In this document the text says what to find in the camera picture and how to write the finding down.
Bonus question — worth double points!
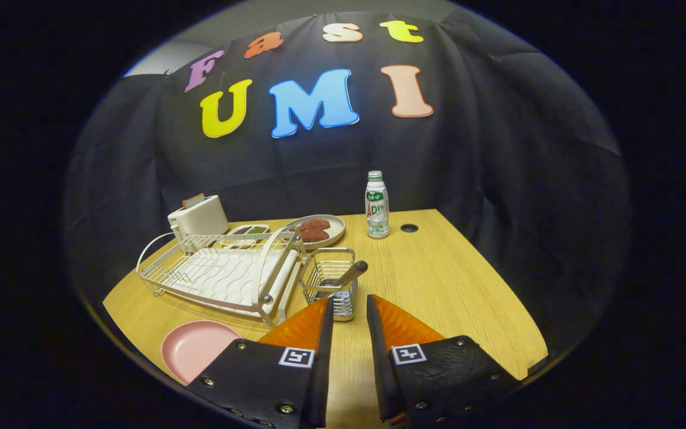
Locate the white wire dish rack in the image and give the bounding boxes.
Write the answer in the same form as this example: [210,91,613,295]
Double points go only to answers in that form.
[136,226,308,327]

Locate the pink plate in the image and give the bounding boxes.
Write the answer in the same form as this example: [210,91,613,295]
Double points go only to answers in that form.
[161,321,244,386]

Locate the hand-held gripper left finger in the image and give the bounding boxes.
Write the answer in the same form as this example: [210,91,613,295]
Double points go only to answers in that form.
[185,297,335,428]

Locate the white drip tray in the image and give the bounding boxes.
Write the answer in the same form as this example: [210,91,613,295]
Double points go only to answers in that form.
[170,247,301,316]

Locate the white divided tray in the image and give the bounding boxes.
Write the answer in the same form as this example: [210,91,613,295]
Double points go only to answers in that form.
[219,223,272,248]

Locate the white toaster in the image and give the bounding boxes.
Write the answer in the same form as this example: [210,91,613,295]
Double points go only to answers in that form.
[167,194,230,239]

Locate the black backdrop cloth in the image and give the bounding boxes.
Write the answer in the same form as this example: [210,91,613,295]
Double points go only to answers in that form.
[63,12,632,370]

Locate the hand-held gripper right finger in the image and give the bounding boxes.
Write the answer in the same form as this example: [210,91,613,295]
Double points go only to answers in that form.
[366,294,522,427]

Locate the wooden-handled metal spoon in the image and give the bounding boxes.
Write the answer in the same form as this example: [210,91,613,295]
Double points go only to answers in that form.
[319,260,369,299]

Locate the white bottle with green label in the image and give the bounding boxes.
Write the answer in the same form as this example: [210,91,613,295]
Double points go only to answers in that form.
[365,170,390,240]

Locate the metal wire basket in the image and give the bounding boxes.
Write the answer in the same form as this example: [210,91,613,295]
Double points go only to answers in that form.
[299,247,358,322]

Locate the beige plate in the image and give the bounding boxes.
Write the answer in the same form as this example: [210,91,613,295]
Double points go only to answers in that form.
[288,214,346,250]

